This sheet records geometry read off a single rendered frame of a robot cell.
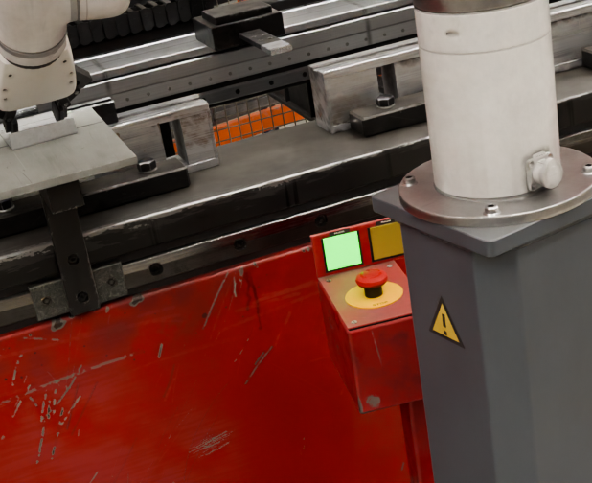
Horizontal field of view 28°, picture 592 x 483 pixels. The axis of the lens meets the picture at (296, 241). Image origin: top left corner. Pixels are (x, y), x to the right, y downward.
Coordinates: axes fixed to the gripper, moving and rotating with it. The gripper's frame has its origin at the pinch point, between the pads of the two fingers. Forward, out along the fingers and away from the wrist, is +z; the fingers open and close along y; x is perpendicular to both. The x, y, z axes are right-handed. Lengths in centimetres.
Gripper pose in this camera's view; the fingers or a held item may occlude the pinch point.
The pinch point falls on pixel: (34, 117)
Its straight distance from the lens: 159.5
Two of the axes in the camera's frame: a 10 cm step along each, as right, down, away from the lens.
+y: -9.0, 2.9, -3.3
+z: -1.5, 4.9, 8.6
